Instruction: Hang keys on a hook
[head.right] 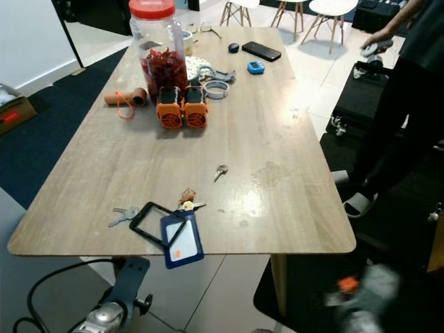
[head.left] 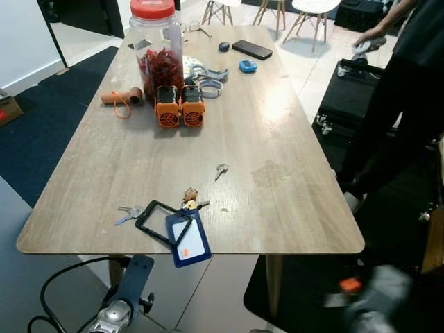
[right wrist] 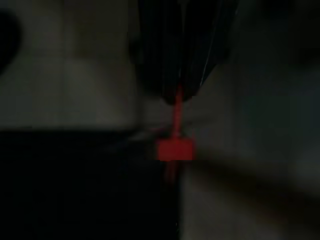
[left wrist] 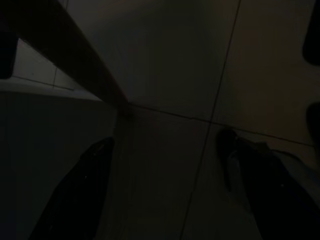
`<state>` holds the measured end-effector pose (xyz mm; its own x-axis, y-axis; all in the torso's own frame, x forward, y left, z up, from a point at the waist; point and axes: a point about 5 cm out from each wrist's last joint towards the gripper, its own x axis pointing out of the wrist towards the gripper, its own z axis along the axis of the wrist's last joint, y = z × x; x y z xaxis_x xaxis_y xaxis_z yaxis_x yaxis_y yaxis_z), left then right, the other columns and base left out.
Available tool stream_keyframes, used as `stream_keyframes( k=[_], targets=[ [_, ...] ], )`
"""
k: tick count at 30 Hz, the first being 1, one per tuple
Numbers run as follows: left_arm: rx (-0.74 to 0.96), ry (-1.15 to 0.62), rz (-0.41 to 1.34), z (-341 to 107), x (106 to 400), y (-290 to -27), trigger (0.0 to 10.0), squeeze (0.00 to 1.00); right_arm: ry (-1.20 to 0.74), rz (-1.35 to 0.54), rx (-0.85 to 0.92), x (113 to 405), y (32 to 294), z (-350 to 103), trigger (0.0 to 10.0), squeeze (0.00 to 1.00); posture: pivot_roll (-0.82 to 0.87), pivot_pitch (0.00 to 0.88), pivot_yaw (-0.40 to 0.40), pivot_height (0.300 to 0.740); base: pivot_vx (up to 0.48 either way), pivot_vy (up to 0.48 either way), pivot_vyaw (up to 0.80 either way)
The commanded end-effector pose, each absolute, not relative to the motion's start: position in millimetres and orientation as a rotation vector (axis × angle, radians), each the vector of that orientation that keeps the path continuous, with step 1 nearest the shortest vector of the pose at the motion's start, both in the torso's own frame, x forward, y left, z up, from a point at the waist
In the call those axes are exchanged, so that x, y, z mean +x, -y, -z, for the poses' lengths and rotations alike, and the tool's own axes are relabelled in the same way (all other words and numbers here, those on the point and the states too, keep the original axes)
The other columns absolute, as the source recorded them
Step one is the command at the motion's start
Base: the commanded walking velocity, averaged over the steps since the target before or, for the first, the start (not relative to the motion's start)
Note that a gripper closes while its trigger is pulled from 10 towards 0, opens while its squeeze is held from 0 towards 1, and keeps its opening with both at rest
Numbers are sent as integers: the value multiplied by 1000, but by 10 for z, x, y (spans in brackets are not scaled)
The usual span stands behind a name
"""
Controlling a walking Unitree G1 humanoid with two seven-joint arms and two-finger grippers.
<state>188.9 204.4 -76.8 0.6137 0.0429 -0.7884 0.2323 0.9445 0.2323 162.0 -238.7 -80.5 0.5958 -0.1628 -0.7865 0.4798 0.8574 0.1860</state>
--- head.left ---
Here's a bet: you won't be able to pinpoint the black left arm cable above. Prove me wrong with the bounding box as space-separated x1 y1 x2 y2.
28 257 115 333

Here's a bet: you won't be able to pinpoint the black floor mat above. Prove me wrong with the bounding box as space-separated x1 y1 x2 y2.
243 255 444 333

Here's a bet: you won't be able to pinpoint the keys with brown charm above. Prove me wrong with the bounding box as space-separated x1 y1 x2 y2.
180 187 210 211

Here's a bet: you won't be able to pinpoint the silver key bunch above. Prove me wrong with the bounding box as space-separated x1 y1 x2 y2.
114 205 146 227

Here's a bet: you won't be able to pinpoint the grey handheld device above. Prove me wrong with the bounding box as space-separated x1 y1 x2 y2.
352 38 387 56

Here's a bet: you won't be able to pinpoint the light wooden table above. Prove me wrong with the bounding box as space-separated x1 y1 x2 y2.
16 26 366 318

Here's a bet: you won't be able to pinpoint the grey metal tool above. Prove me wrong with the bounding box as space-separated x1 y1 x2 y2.
198 66 230 83

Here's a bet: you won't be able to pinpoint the person in black clothes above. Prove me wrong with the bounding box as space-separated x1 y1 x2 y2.
338 0 444 214

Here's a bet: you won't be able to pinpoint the blue badge holder white card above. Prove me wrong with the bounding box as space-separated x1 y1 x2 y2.
165 210 213 268

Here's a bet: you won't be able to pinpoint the black bag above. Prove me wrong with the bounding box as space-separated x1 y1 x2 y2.
335 0 400 33

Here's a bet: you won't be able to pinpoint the black equipment case metal latches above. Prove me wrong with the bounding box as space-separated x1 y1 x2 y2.
316 59 389 136

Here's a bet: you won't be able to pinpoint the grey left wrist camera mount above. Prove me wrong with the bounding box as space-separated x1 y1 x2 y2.
114 255 155 309

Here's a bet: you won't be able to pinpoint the clear tape roll ring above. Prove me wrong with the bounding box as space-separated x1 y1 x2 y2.
199 80 224 99

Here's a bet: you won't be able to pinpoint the orange black fan device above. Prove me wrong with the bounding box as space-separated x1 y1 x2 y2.
180 85 207 128
154 85 182 129

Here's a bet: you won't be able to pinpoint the brown roll with orange cord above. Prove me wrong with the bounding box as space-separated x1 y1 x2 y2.
101 87 144 119

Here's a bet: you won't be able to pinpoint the person's hand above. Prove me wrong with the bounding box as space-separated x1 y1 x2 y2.
359 26 386 44

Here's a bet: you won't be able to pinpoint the brown wooden panel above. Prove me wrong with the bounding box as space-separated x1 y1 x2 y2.
423 205 444 275

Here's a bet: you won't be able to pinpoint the clear jar red lid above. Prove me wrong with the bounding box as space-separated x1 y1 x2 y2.
129 0 185 105

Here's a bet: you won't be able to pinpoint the white chair wooden legs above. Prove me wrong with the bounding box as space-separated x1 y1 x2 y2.
281 0 342 51
201 0 241 27
253 0 287 35

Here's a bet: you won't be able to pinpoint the black door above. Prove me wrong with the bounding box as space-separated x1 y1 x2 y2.
38 0 127 40

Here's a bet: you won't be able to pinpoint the thin wire-frame glasses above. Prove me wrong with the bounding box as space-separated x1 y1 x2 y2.
186 21 213 39

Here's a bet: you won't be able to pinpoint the cardboard box red label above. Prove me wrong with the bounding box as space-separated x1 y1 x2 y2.
0 94 24 129

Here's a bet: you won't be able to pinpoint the black smartphone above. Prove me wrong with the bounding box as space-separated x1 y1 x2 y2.
232 40 273 60

